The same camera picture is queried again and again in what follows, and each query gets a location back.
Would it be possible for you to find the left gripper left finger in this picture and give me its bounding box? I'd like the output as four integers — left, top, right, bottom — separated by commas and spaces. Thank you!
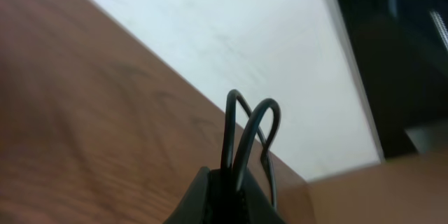
163, 167, 214, 224

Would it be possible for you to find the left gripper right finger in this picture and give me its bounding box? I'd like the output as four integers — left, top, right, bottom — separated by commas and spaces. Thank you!
237, 169, 285, 224

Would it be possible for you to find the black cable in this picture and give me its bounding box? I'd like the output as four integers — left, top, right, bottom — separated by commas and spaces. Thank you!
220, 89, 282, 211

